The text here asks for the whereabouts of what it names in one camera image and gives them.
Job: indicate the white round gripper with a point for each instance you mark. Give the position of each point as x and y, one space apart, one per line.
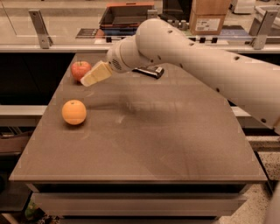
114 59

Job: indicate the red apple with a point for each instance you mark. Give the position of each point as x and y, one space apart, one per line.
79 69

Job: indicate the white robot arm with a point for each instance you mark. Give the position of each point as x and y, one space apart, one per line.
251 84

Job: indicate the orange fruit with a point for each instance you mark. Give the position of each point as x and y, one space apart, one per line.
74 112

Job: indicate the black snack bar packet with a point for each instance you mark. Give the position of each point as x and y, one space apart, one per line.
154 71

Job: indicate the open orange tool case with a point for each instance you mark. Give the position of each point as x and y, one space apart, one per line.
125 14

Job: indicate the grey table with drawers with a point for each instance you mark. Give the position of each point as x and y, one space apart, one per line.
165 151

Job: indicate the cardboard box with label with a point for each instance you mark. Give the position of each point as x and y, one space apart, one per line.
207 16

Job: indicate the left metal glass bracket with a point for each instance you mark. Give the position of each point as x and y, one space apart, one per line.
44 39

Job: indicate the metal glass bracket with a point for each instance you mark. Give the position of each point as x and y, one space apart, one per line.
44 39
152 14
264 29

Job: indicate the middle metal glass bracket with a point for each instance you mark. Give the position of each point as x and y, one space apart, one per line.
152 14

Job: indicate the right metal glass bracket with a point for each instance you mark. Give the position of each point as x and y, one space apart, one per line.
264 29

